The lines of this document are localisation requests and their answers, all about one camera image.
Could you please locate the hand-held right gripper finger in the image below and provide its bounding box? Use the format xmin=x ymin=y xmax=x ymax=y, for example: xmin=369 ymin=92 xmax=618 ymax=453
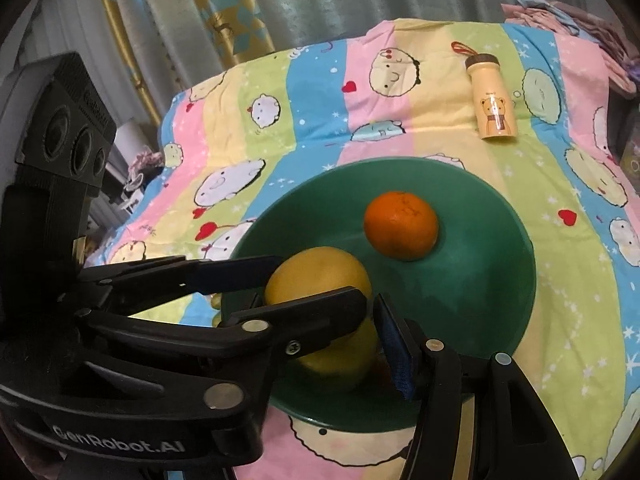
xmin=372 ymin=292 xmax=581 ymax=480

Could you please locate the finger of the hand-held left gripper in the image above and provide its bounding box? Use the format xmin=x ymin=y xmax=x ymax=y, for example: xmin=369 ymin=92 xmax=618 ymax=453
xmin=80 ymin=255 xmax=286 ymax=297
xmin=75 ymin=285 xmax=373 ymax=411

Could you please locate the yellow citrus fruit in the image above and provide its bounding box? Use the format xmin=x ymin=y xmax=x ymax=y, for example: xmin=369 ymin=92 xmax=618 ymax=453
xmin=264 ymin=247 xmax=373 ymax=321

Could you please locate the green plastic bowl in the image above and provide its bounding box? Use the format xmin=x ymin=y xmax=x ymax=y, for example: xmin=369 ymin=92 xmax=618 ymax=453
xmin=220 ymin=156 xmax=537 ymax=431

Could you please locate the orange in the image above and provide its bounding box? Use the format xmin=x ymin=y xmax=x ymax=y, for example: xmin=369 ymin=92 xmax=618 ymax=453
xmin=363 ymin=191 xmax=440 ymax=262

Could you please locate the white board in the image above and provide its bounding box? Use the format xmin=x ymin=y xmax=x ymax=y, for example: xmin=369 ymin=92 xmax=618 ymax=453
xmin=107 ymin=117 xmax=151 ymax=171

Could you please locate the striped cartoon printed blanket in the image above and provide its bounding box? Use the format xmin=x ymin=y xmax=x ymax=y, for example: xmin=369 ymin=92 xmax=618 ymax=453
xmin=82 ymin=17 xmax=640 ymax=480

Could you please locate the gold patterned curtain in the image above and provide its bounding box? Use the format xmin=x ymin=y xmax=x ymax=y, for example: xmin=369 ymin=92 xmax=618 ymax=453
xmin=95 ymin=0 xmax=276 ymax=126

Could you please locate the yellow bear-print bottle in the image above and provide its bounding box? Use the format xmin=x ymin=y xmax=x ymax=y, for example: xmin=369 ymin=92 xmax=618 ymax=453
xmin=451 ymin=41 xmax=517 ymax=140

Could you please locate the pile of folded clothes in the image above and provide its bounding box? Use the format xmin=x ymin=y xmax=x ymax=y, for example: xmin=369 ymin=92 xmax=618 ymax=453
xmin=502 ymin=0 xmax=640 ymax=96

